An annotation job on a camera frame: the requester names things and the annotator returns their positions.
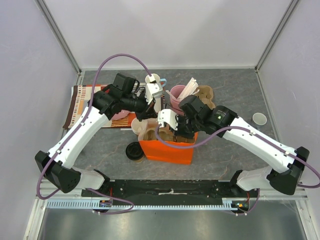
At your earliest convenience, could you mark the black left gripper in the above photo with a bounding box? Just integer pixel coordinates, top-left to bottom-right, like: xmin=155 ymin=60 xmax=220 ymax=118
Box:
xmin=122 ymin=89 xmax=158 ymax=122

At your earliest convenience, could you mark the brown cardboard cup carrier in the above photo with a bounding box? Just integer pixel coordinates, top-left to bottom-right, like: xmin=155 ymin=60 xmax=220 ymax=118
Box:
xmin=152 ymin=85 xmax=217 ymax=143

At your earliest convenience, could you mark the black plastic cup lid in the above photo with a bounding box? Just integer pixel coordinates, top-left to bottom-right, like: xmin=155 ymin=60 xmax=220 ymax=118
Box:
xmin=125 ymin=141 xmax=144 ymax=160

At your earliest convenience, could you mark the orange paper bag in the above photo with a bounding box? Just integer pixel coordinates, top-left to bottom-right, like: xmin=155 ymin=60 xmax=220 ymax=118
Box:
xmin=138 ymin=118 xmax=198 ymax=165

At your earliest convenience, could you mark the brown paper coffee cup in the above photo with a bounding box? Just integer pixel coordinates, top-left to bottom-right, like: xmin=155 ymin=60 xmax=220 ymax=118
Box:
xmin=132 ymin=156 xmax=145 ymax=163

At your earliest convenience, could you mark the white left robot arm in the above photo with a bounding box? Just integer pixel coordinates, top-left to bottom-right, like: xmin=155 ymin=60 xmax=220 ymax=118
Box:
xmin=35 ymin=73 xmax=163 ymax=197

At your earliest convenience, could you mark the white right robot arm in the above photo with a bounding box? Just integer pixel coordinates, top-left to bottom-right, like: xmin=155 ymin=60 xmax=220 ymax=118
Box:
xmin=169 ymin=95 xmax=310 ymax=197

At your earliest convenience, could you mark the pink polka dot plate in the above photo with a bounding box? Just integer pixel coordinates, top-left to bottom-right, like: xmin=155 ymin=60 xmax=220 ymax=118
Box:
xmin=111 ymin=110 xmax=130 ymax=121

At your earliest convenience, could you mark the stack of paper cups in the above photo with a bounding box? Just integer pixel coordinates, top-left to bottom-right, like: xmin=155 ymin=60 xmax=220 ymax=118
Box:
xmin=131 ymin=118 xmax=147 ymax=135

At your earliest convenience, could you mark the light blue mug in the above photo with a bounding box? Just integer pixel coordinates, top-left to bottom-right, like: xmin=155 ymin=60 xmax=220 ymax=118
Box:
xmin=144 ymin=73 xmax=167 ymax=87

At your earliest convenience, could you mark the pink utensil holder cup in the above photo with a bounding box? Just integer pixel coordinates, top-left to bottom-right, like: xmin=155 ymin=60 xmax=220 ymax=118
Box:
xmin=170 ymin=85 xmax=186 ymax=115

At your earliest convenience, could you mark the colourful patchwork placemat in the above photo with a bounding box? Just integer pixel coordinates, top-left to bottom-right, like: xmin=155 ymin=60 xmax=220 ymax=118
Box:
xmin=62 ymin=82 xmax=166 ymax=130

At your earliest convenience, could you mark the small white paper cup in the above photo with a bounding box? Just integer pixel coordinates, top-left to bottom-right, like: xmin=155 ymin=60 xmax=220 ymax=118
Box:
xmin=251 ymin=112 xmax=268 ymax=126

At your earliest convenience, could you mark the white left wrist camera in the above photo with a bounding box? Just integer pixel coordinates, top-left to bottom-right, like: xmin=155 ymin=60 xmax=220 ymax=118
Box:
xmin=145 ymin=82 xmax=163 ymax=105

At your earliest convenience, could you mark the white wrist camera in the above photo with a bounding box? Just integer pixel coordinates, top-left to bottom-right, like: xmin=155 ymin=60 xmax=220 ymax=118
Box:
xmin=157 ymin=109 xmax=178 ymax=131
xmin=145 ymin=82 xmax=163 ymax=105

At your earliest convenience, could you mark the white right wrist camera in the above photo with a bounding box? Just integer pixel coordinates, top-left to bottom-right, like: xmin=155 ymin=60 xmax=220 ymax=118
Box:
xmin=157 ymin=109 xmax=178 ymax=131

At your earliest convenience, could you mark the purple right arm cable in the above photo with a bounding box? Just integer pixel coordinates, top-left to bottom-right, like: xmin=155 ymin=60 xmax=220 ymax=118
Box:
xmin=155 ymin=123 xmax=320 ymax=217

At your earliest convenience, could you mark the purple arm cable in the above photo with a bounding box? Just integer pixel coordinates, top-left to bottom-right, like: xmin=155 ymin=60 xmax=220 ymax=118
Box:
xmin=155 ymin=123 xmax=320 ymax=217
xmin=36 ymin=53 xmax=156 ymax=216

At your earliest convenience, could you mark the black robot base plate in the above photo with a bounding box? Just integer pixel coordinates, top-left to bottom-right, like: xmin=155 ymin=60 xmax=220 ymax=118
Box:
xmin=97 ymin=179 xmax=258 ymax=205

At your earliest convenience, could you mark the grey cable duct rail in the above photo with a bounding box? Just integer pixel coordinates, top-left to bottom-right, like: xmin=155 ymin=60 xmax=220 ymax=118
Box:
xmin=46 ymin=199 xmax=250 ymax=211

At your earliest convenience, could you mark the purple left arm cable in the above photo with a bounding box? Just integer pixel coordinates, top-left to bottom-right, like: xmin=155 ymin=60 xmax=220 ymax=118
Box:
xmin=36 ymin=53 xmax=156 ymax=216

